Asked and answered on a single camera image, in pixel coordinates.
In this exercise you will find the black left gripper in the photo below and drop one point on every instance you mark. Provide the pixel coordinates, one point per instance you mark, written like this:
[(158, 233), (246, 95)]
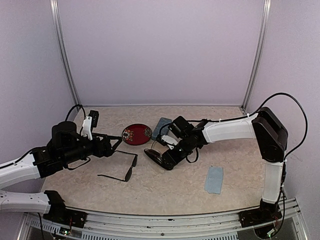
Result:
[(106, 151)]

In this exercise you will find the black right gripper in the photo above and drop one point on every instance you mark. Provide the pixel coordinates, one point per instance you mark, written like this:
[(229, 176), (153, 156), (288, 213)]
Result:
[(171, 159)]

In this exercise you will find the blue-grey hard glasses case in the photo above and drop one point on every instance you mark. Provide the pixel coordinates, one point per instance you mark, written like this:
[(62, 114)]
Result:
[(162, 121)]

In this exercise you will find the black glasses case beige lining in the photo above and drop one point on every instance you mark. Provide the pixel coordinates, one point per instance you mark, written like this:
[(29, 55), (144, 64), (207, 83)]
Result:
[(155, 156)]

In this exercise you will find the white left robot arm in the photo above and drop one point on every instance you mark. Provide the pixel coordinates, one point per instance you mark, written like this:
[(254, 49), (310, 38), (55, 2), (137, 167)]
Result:
[(65, 147)]

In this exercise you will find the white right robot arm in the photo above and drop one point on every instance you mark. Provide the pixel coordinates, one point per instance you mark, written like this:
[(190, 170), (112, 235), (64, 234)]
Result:
[(263, 126)]

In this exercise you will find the red floral plate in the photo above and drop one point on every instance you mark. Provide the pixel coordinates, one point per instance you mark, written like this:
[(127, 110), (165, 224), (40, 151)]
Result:
[(136, 134)]

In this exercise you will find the folded blue cloth pouch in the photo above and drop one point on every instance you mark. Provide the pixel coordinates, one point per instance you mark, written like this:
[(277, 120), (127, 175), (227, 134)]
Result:
[(214, 180)]

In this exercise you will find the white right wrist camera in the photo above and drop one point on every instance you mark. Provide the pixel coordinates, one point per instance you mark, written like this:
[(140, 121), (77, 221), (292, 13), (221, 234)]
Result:
[(167, 141)]

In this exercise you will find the black frame sunglasses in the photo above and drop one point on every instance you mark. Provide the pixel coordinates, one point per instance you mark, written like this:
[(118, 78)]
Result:
[(121, 166)]

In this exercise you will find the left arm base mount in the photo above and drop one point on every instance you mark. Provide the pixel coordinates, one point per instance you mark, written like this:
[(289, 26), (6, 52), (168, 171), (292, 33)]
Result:
[(59, 213)]

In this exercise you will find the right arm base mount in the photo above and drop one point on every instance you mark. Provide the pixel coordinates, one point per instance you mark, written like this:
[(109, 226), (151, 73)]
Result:
[(266, 212)]

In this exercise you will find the left metal corner post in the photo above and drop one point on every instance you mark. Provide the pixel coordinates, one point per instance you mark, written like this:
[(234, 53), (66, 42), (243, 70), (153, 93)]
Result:
[(63, 51)]

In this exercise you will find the metal corner post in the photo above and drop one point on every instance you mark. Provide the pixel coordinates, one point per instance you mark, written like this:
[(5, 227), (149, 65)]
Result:
[(63, 51), (258, 53)]

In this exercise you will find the right metal corner post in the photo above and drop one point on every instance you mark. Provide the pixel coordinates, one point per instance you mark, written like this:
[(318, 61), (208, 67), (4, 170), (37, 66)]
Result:
[(258, 53)]

